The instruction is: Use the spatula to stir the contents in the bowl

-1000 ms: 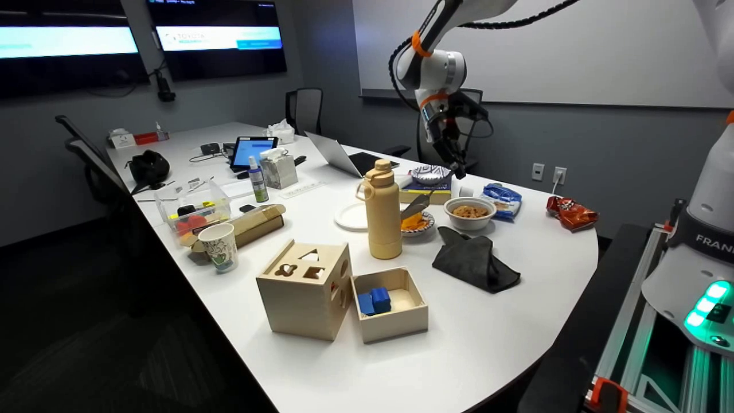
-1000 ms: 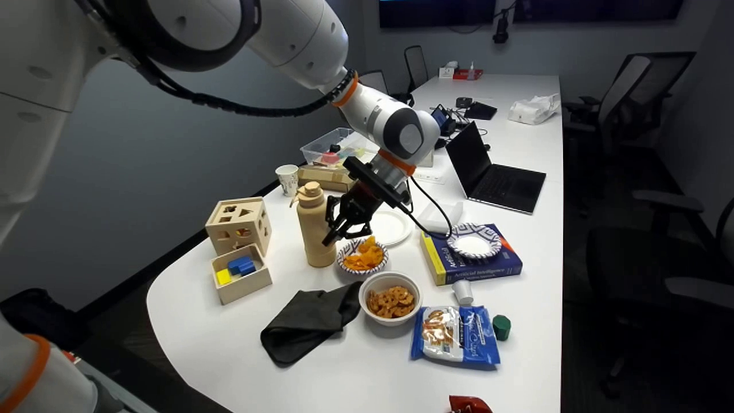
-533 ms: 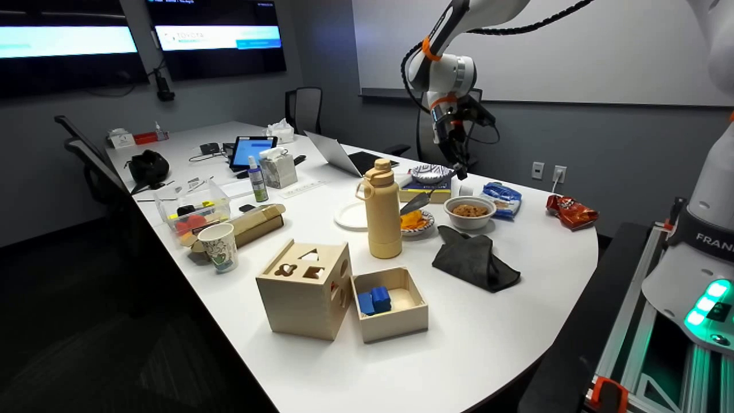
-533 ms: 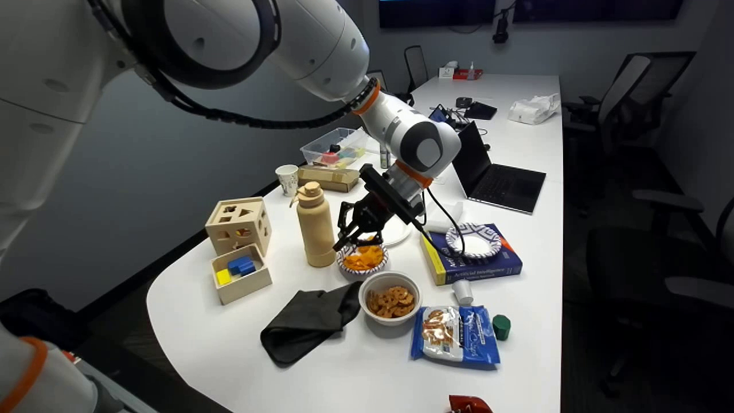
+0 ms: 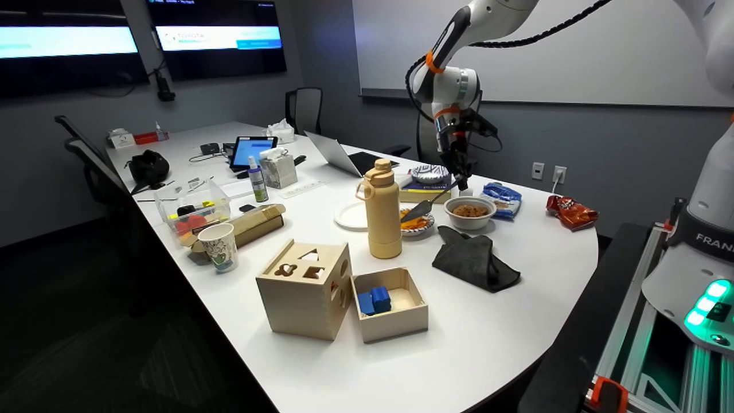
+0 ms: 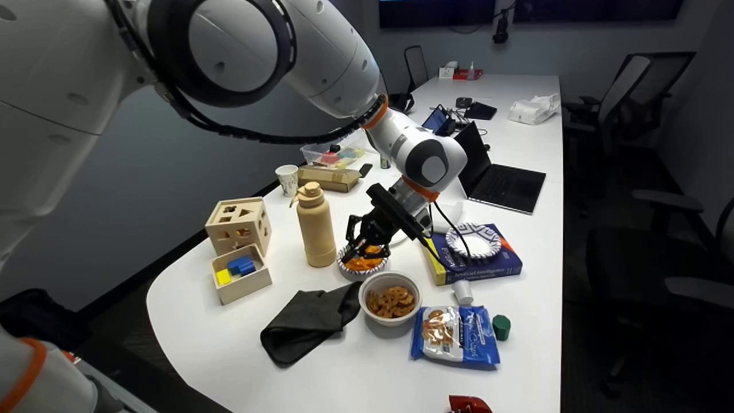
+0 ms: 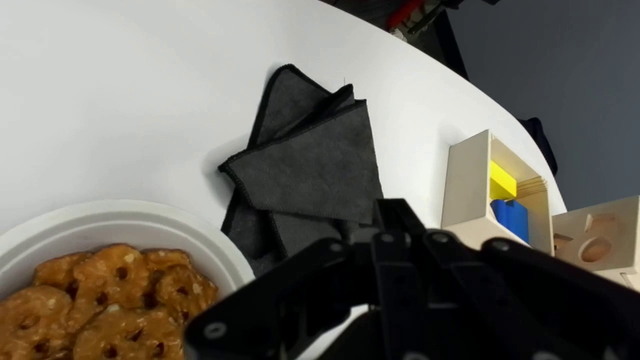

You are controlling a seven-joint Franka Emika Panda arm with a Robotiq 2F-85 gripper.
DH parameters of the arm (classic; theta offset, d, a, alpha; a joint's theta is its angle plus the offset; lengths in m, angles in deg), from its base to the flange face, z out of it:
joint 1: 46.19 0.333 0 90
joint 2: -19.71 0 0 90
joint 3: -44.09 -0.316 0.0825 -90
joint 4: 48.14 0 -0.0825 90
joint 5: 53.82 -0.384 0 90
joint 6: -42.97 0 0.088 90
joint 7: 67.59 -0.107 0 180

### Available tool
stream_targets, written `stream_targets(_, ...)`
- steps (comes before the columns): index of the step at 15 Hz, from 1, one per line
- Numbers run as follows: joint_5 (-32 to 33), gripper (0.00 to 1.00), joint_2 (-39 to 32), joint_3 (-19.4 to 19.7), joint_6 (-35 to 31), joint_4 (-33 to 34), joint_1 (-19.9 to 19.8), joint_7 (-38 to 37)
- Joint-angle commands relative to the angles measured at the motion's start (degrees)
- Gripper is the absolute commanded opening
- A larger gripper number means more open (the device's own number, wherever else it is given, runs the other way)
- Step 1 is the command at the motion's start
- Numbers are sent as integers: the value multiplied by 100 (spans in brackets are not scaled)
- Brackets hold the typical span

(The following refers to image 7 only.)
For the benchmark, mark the black folded cloth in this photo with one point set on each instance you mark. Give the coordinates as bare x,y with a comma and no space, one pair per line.
313,161

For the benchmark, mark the open wooden tray box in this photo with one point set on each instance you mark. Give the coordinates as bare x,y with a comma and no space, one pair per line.
467,180

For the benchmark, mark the blue toy block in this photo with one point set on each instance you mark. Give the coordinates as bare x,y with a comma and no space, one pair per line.
513,220

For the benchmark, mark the yellow toy block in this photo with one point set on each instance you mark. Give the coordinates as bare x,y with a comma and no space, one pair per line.
500,180

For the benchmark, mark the brown pretzel heap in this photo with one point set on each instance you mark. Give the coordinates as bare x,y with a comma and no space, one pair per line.
101,300

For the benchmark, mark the wooden shape sorter cube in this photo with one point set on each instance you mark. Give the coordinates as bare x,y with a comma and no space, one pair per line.
601,232

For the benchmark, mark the white bowl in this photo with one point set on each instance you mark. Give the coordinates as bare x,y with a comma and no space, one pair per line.
132,222

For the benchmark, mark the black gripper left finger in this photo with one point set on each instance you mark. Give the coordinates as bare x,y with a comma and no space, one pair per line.
281,300

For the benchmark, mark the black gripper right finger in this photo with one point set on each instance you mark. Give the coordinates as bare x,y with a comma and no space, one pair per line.
532,306

